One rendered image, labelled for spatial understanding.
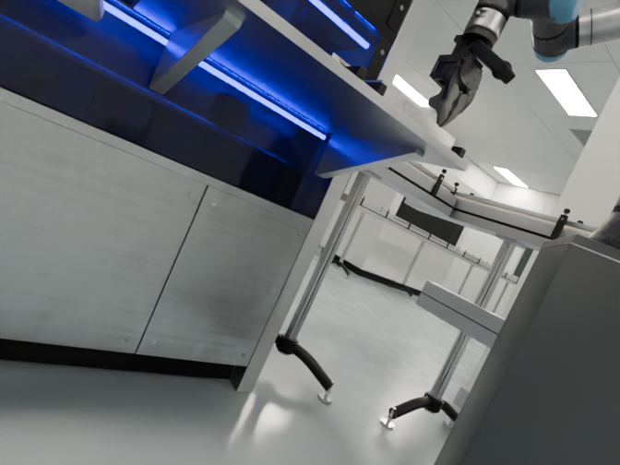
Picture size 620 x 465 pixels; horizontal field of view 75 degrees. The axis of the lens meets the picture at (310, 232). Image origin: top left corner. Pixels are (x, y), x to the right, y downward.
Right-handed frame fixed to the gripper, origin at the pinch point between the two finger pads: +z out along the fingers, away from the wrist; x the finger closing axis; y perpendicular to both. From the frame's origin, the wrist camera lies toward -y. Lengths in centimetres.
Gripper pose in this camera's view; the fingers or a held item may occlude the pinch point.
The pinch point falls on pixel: (444, 122)
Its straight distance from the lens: 95.4
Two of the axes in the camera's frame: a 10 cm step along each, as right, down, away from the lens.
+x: -7.4, -3.2, -6.0
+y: -5.1, -3.2, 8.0
